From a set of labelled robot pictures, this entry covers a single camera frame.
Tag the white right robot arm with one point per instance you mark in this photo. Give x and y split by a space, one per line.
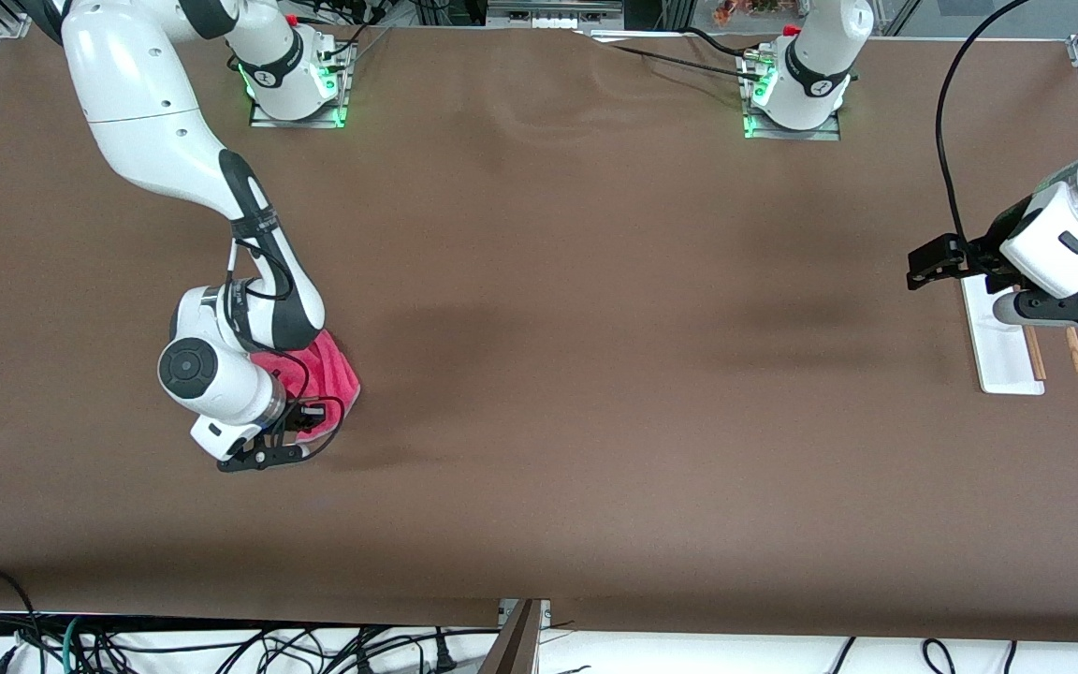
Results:
146 94

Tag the aluminium frame with white connectors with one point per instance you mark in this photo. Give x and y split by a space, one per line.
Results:
553 11

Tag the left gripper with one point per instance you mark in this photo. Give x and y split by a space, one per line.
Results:
986 251

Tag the aluminium profile bar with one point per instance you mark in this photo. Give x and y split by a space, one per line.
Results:
7 21

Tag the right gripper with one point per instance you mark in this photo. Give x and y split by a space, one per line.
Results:
299 413

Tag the small metal table bracket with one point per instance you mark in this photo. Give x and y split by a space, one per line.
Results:
504 613

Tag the pink towel with grey edge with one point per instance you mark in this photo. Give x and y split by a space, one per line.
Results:
324 370

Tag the black power plug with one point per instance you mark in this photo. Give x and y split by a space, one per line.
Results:
444 655

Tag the white rack base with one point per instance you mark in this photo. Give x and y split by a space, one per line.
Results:
1002 360

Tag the brown angled bar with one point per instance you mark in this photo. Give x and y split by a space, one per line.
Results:
516 646

